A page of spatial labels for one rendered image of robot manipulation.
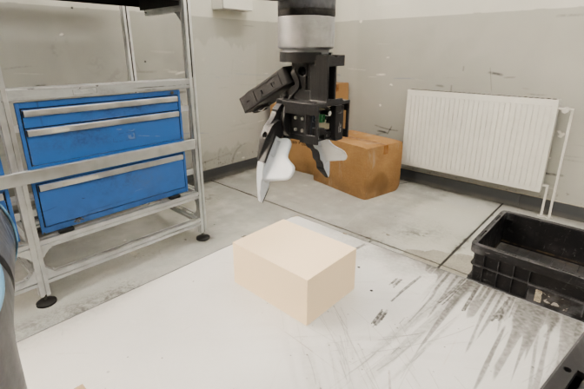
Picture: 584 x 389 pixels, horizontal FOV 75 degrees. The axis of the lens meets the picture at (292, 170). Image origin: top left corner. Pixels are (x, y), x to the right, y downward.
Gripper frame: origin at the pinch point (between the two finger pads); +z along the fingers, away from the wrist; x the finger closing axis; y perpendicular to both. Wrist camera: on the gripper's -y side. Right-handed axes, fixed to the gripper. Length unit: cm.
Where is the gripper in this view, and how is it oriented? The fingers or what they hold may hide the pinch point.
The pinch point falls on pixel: (293, 188)
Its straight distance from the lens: 58.2
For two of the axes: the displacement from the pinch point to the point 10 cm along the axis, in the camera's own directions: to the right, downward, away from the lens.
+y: 7.4, 2.1, -6.4
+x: 6.7, -2.2, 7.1
